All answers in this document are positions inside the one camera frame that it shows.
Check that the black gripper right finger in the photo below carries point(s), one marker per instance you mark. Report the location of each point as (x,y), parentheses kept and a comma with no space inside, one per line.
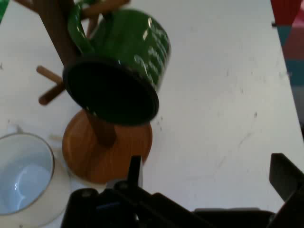
(285,175)

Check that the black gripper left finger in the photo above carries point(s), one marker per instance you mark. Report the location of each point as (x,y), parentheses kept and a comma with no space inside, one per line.
(133,204)

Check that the green enamel mug white lettering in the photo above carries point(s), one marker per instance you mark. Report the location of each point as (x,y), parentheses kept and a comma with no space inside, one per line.
(123,71)

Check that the wooden mug tree stand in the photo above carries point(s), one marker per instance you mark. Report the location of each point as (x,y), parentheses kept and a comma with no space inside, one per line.
(104,152)

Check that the red giant building block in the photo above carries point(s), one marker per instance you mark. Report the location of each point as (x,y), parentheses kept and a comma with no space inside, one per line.
(287,10)

